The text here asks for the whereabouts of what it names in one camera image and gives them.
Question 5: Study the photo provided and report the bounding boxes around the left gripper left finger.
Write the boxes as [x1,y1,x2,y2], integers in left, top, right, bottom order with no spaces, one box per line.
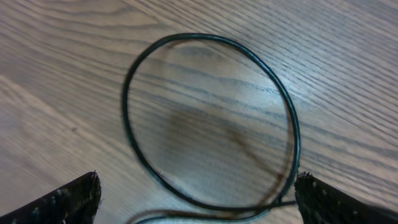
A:
[1,172,101,224]

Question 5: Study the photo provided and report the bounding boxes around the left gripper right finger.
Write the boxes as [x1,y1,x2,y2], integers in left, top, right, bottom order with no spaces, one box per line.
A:
[294,172,397,224]

